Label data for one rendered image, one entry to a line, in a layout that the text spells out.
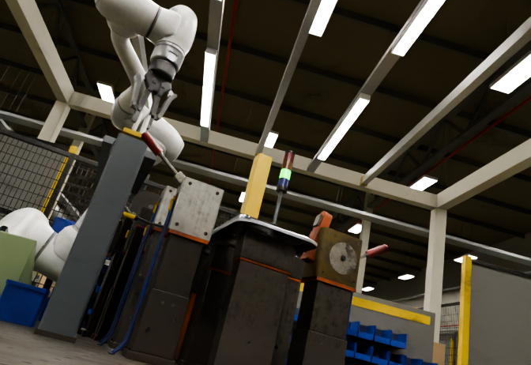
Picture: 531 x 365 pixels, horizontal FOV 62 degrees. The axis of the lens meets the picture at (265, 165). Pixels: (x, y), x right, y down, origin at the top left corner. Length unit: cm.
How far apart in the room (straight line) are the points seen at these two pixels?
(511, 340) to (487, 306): 32
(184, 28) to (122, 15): 18
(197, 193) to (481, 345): 358
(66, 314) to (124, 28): 80
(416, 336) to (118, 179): 361
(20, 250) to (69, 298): 77
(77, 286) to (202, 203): 29
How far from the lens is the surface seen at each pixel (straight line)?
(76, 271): 98
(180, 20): 139
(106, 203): 100
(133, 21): 136
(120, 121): 184
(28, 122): 1298
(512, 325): 446
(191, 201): 93
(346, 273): 105
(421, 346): 433
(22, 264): 171
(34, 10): 531
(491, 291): 440
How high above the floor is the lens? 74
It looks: 24 degrees up
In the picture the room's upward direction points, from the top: 14 degrees clockwise
